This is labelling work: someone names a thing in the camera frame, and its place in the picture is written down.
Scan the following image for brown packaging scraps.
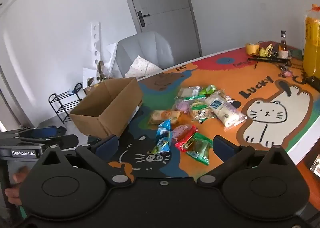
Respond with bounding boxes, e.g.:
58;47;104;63
85;61;113;89

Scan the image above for orange rice cracker packet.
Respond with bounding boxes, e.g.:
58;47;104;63
148;110;182;126

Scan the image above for small glass bottle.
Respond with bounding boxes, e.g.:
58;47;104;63
278;30;289;59

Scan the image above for red snack packet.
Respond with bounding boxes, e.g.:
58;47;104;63
175;132;199;152

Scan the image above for black white printed packet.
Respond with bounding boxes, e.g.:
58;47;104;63
192;108;217;124

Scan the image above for pink sausage packet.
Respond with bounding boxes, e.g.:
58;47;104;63
171;124;198;141

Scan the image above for clear white rice cake packet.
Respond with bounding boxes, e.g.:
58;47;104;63
176;86;202;99

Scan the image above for colourful cartoon printed table mat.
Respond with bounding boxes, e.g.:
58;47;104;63
107;41;320;178

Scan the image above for large white roll packet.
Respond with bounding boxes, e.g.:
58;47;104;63
205;93;248;131

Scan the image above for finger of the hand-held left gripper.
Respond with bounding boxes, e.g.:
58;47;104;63
19;134;78;149
19;126;67;139

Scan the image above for small green snack packet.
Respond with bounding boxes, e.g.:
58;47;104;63
199;84;217;95

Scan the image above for yellow crumpled wrapper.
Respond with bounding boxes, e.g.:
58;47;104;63
259;45;274;57

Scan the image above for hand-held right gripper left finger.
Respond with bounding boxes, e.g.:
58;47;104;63
40;135;132;189

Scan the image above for yellow tape roll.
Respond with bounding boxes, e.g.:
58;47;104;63
245;43;260;56

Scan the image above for black wire shoe rack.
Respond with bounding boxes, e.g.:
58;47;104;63
48;83;87;125

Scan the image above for purple bun packet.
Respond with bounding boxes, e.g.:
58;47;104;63
174;100;192;114

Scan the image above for black door handle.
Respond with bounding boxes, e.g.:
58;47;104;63
137;11;150;27

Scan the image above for person's left hand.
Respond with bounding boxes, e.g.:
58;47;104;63
4;166;29;207

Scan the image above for brown cardboard box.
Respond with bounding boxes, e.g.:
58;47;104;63
69;77;144;139

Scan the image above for white foam board with holes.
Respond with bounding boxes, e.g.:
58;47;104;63
89;21;101;70

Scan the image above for blue candy packet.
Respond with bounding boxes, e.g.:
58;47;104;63
149;137;172;155
156;119;172;137

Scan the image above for green clear snack packet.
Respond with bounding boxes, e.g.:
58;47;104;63
186;134;213;166

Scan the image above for grey padded chair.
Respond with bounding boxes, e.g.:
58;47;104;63
112;31;175;79

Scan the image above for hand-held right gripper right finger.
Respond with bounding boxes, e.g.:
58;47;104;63
197;136;297;188

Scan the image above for green white cracker packet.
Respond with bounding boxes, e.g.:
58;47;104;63
189;96;208;111

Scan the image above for white dotted pillow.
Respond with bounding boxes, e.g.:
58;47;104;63
125;55;163;79

